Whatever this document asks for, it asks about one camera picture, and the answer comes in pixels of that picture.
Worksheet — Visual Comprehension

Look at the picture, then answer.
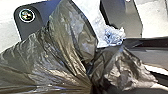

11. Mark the black trash bag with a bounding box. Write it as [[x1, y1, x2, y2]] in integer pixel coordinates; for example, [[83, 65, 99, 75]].
[[0, 0, 164, 94]]

